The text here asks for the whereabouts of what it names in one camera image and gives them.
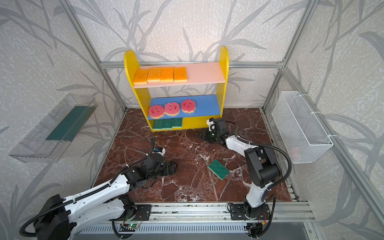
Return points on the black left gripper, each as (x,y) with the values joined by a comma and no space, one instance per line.
(166,167)

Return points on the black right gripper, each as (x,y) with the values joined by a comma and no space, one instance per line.
(213,135)

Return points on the green sponge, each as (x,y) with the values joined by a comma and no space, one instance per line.
(219,169)
(158,124)
(167,124)
(177,123)

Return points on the pink smiley sponge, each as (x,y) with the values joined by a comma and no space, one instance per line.
(188,106)
(156,112)
(172,109)

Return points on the orange sponge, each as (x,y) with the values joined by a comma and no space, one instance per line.
(140,77)
(167,75)
(180,75)
(154,75)

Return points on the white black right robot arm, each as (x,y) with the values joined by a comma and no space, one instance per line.
(263,167)

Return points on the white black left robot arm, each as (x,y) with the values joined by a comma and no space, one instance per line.
(61,218)

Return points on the yellow shelf with coloured boards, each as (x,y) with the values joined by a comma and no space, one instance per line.
(206,85)

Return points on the green pad in clear bin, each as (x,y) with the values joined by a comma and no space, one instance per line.
(69,127)

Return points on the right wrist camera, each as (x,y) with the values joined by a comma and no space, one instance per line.
(212,125)

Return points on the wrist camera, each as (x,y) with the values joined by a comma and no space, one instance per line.
(212,125)
(159,150)

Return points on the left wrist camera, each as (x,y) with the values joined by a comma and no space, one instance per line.
(159,150)

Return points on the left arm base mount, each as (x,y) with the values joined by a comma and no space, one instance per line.
(139,212)

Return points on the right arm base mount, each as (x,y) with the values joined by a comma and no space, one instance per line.
(243,212)

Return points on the white wire mesh basket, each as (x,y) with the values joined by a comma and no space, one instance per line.
(300,129)

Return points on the aluminium front rail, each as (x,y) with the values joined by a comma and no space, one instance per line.
(193,213)

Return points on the clear plastic wall bin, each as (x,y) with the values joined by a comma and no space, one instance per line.
(34,148)

